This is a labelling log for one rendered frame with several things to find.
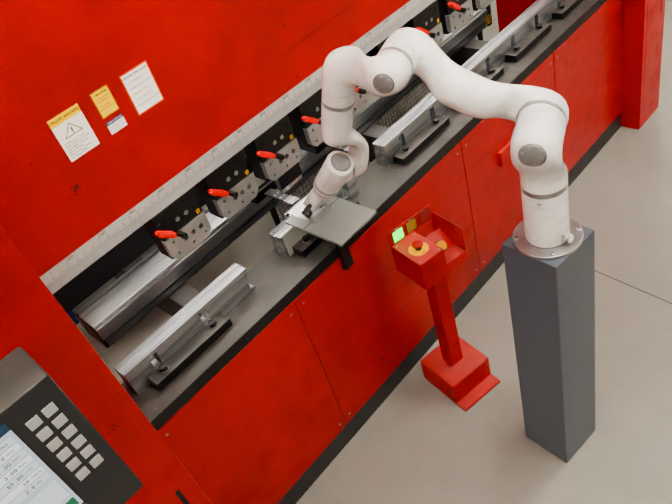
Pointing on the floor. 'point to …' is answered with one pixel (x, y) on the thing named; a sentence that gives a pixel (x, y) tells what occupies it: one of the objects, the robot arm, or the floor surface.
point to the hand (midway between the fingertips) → (313, 207)
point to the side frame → (644, 23)
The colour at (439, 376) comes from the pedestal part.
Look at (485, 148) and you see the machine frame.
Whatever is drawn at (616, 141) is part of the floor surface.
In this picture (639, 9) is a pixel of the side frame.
